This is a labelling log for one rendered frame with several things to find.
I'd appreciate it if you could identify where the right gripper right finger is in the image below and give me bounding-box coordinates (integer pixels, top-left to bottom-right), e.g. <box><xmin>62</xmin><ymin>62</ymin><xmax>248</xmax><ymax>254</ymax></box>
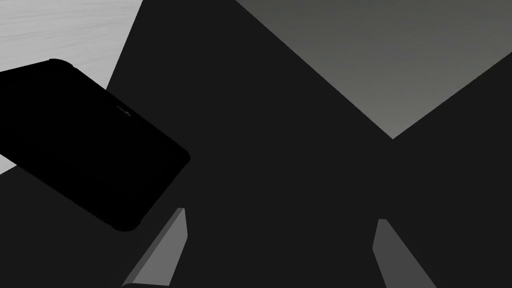
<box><xmin>372</xmin><ymin>218</ymin><xmax>438</xmax><ymax>288</ymax></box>

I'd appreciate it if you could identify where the black flat rounded slab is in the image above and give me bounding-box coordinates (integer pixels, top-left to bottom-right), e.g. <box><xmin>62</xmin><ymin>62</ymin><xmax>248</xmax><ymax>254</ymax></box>
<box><xmin>0</xmin><ymin>58</ymin><xmax>191</xmax><ymax>233</ymax></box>

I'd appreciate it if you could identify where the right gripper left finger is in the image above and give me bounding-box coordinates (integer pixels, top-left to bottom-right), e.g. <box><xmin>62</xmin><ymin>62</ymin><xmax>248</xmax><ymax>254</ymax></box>
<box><xmin>121</xmin><ymin>207</ymin><xmax>189</xmax><ymax>288</ymax></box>

